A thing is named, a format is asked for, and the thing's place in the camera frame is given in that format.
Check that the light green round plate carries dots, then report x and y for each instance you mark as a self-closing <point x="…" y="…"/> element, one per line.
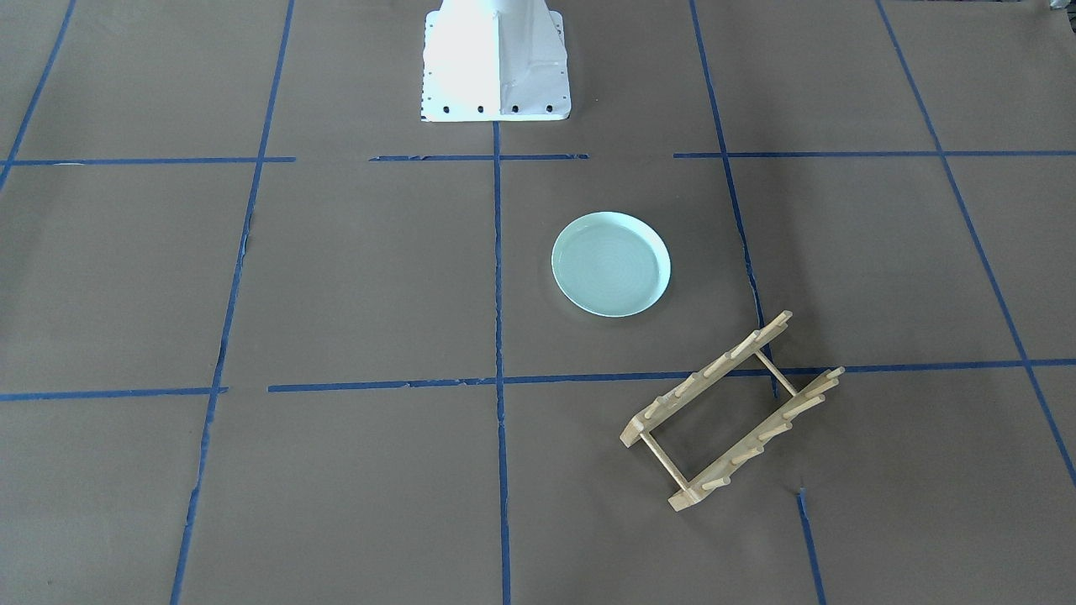
<point x="611" y="264"/>

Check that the wooden dish rack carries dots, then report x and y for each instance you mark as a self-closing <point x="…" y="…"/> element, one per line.
<point x="706" y="410"/>

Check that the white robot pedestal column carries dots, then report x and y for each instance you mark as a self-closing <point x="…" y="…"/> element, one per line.
<point x="494" y="61"/>

